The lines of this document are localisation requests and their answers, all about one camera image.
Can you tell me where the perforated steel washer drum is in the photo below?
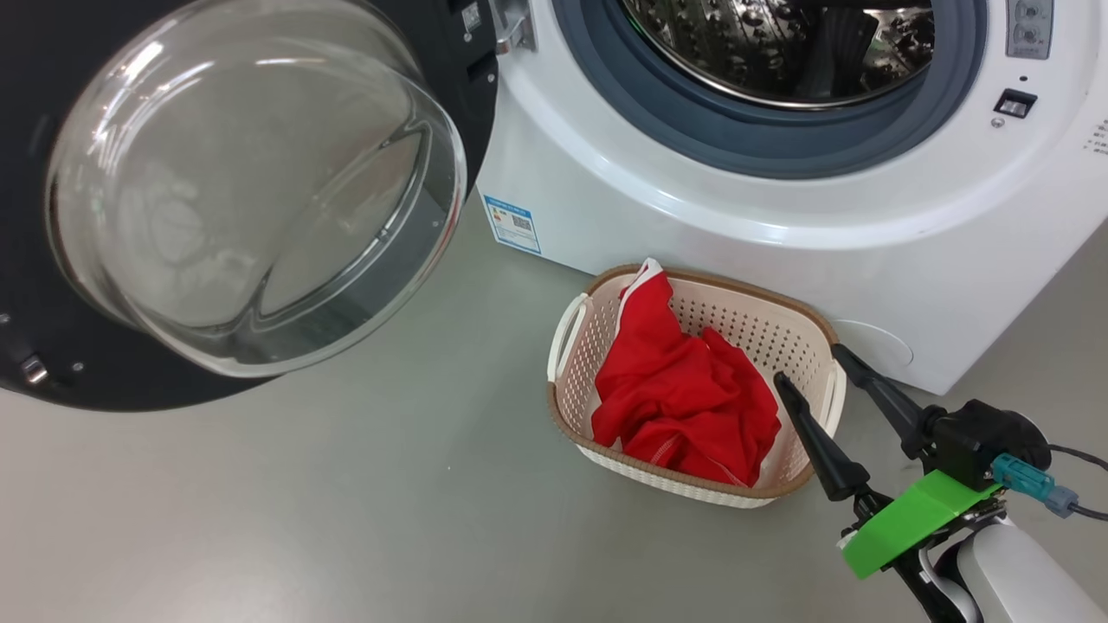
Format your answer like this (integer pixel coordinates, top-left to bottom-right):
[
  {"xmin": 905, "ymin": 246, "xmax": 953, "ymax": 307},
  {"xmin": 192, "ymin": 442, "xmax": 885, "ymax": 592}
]
[{"xmin": 622, "ymin": 0, "xmax": 936, "ymax": 111}]

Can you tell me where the cream laundry basket brown rim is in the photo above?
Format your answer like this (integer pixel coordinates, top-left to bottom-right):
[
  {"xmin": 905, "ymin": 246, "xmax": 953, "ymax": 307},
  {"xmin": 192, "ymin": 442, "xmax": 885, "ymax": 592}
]
[{"xmin": 546, "ymin": 262, "xmax": 847, "ymax": 510}]

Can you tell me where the red garment with white trim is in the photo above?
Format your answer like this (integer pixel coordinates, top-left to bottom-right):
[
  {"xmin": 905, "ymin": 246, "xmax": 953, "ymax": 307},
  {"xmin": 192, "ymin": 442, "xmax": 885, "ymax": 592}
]
[{"xmin": 591, "ymin": 258, "xmax": 783, "ymax": 488}]

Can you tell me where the round white filter cover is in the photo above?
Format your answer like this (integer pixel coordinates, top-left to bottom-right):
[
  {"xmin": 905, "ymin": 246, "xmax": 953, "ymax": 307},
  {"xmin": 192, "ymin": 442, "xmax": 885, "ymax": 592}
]
[{"xmin": 831, "ymin": 318, "xmax": 914, "ymax": 369}]

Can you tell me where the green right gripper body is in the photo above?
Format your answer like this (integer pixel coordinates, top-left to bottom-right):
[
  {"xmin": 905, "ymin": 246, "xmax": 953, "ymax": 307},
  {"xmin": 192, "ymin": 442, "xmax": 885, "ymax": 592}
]
[{"xmin": 838, "ymin": 470, "xmax": 1005, "ymax": 582}]

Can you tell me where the black cable with teal connector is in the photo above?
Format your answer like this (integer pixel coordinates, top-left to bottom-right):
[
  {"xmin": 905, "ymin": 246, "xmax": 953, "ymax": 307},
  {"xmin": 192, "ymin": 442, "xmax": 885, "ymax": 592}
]
[{"xmin": 991, "ymin": 444, "xmax": 1108, "ymax": 523}]

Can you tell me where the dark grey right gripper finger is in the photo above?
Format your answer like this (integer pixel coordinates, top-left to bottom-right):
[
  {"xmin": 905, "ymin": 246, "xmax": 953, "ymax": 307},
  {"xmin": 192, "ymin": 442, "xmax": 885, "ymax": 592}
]
[
  {"xmin": 831, "ymin": 344, "xmax": 934, "ymax": 461},
  {"xmin": 773, "ymin": 372, "xmax": 872, "ymax": 503}
]

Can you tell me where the blue energy label sticker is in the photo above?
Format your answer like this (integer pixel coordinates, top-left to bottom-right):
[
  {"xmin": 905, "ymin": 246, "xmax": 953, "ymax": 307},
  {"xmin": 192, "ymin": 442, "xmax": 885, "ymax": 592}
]
[{"xmin": 482, "ymin": 195, "xmax": 543, "ymax": 255}]

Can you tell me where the black glass washer door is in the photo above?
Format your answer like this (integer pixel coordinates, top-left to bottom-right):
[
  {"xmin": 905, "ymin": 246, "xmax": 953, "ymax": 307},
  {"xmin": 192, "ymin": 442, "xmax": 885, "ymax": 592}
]
[{"xmin": 0, "ymin": 0, "xmax": 500, "ymax": 413}]

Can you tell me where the white front-load washing machine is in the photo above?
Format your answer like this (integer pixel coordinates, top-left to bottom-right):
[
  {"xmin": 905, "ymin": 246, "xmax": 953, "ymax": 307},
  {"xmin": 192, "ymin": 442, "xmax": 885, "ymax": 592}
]
[{"xmin": 476, "ymin": 0, "xmax": 1108, "ymax": 396}]

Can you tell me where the black door lock socket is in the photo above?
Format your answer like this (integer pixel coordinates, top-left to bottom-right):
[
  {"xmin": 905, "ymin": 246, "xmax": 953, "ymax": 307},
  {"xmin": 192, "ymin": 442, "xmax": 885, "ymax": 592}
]
[{"xmin": 993, "ymin": 88, "xmax": 1038, "ymax": 119}]

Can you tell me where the grey rubber door gasket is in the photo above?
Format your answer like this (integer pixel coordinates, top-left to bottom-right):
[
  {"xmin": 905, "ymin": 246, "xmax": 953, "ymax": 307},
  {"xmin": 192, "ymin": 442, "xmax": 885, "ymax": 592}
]
[{"xmin": 551, "ymin": 0, "xmax": 989, "ymax": 180}]

